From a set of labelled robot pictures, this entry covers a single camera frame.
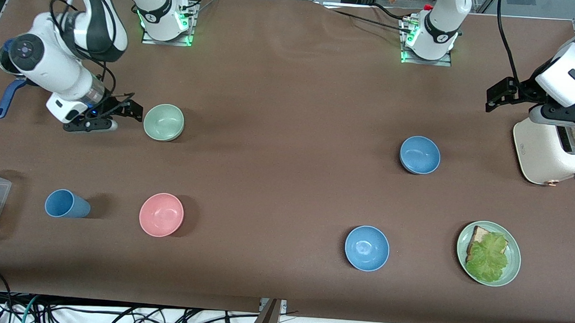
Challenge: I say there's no light green bowl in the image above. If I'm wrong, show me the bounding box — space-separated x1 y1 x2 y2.
143 103 186 143

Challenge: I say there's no blue bowl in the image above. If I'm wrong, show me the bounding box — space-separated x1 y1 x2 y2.
344 224 391 273
399 135 442 176

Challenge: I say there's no pink bowl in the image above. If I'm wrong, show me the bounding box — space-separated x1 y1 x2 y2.
138 192 186 239

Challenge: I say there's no cream white toaster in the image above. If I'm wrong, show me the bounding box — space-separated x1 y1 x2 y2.
510 118 575 188

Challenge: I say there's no blue cup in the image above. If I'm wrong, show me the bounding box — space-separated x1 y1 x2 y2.
44 188 92 220

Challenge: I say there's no toast slice under lettuce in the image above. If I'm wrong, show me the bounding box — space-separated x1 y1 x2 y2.
466 225 510 264

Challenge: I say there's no green lettuce leaf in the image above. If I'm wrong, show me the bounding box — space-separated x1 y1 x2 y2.
464 231 511 284

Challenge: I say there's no light green plate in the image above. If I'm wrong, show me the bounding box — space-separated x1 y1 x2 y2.
454 219 523 289

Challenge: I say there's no grey support beam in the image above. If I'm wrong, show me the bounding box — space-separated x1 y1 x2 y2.
247 297 283 323

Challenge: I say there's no steel pot with blue handle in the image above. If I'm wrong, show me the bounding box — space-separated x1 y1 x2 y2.
0 37 32 120

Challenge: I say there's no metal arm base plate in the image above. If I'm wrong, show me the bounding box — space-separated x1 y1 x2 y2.
141 0 198 48
399 15 457 67

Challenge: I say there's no black cable on table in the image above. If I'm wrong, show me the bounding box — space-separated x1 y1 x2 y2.
319 0 417 32

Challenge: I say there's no teal floor cable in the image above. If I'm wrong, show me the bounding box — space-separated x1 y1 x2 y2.
21 294 41 323

